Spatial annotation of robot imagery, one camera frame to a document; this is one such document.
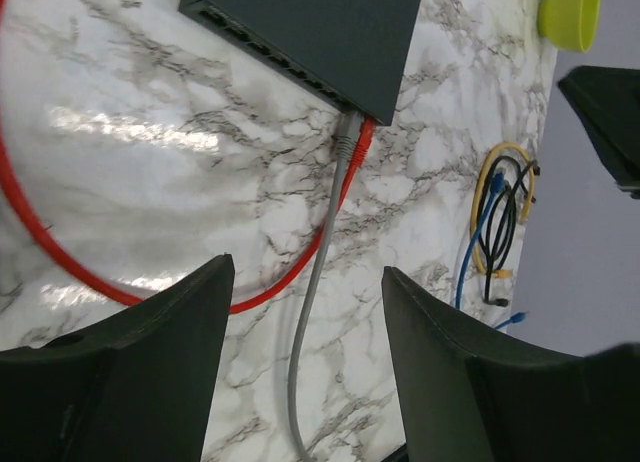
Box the black left gripper left finger pad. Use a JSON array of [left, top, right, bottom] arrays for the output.
[[1, 255, 235, 461]]

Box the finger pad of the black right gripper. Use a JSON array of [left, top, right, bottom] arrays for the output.
[[557, 66, 639, 200]]

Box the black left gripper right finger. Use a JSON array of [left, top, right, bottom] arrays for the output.
[[382, 267, 639, 461]]

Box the yellow ethernet cable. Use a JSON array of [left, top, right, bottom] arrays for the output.
[[470, 141, 537, 278]]

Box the blue ethernet cable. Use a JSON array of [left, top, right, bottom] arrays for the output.
[[453, 171, 530, 331]]

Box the red ethernet cable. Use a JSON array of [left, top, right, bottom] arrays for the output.
[[0, 0, 376, 316]]

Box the black network switch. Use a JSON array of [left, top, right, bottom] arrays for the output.
[[179, 0, 421, 126]]

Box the lime green bowl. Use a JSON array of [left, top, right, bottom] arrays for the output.
[[537, 0, 601, 53]]

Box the grey ethernet cable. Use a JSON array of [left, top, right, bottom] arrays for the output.
[[287, 110, 364, 462]]

